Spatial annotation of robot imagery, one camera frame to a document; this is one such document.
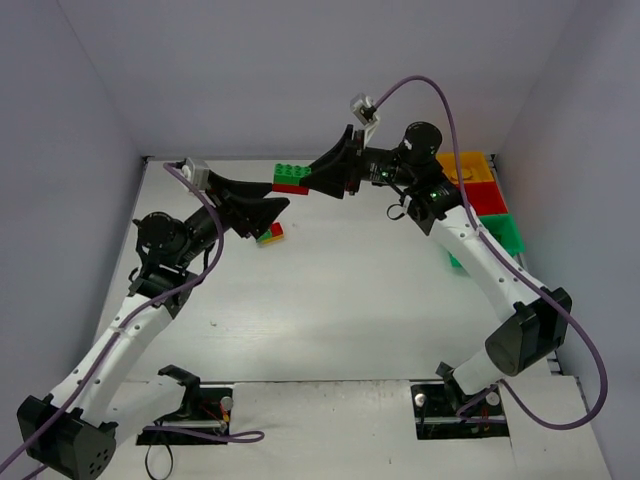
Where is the red plastic bin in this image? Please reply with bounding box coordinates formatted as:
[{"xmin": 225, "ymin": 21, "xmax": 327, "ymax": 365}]
[{"xmin": 464, "ymin": 182, "xmax": 508, "ymax": 216}]

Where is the yellow plastic bin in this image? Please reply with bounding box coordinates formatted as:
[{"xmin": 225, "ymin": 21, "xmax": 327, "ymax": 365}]
[{"xmin": 436, "ymin": 151, "xmax": 494, "ymax": 184}]

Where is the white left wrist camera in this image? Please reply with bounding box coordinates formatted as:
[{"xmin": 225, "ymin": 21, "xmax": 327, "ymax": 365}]
[{"xmin": 178, "ymin": 157, "xmax": 210, "ymax": 192}]

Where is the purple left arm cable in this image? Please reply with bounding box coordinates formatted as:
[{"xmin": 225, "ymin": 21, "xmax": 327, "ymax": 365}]
[{"xmin": 0, "ymin": 160, "xmax": 266, "ymax": 471}]

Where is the green red flower lego stack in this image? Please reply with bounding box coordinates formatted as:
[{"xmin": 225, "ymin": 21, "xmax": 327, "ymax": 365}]
[{"xmin": 272, "ymin": 163, "xmax": 311, "ymax": 195}]

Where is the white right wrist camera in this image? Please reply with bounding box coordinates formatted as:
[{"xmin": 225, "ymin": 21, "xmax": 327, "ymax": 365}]
[{"xmin": 350, "ymin": 93, "xmax": 380, "ymax": 147}]

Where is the green plastic bin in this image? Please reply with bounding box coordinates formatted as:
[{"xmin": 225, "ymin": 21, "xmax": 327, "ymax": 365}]
[{"xmin": 478, "ymin": 213, "xmax": 525, "ymax": 257}]

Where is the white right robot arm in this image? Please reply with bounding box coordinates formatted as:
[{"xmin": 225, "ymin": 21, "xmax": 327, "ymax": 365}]
[{"xmin": 300, "ymin": 122, "xmax": 572, "ymax": 396}]

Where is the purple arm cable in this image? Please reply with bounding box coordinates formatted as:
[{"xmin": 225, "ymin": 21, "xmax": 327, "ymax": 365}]
[
  {"xmin": 367, "ymin": 75, "xmax": 609, "ymax": 430},
  {"xmin": 0, "ymin": 160, "xmax": 266, "ymax": 471}
]

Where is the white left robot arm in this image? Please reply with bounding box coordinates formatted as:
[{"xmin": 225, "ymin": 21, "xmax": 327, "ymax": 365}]
[{"xmin": 17, "ymin": 163, "xmax": 290, "ymax": 479}]

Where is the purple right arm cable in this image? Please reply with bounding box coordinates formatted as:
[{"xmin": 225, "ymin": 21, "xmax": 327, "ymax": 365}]
[{"xmin": 367, "ymin": 75, "xmax": 609, "ymax": 430}]

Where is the green red yellow lego stack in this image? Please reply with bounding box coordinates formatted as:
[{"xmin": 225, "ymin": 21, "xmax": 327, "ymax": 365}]
[{"xmin": 256, "ymin": 222, "xmax": 284, "ymax": 245}]

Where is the green yellow oval lego stack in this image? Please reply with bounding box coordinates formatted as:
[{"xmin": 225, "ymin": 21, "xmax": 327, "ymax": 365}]
[{"xmin": 451, "ymin": 169, "xmax": 474, "ymax": 182}]

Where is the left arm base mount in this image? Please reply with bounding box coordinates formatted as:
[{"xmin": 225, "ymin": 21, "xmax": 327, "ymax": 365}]
[{"xmin": 135, "ymin": 384, "xmax": 234, "ymax": 447}]

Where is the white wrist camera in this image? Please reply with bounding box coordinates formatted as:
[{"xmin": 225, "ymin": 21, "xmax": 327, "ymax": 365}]
[
  {"xmin": 350, "ymin": 93, "xmax": 380, "ymax": 147},
  {"xmin": 178, "ymin": 157, "xmax": 210, "ymax": 192}
]

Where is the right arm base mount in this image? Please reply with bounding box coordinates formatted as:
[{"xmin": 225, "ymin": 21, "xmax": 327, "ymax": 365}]
[{"xmin": 410, "ymin": 382, "xmax": 510, "ymax": 441}]

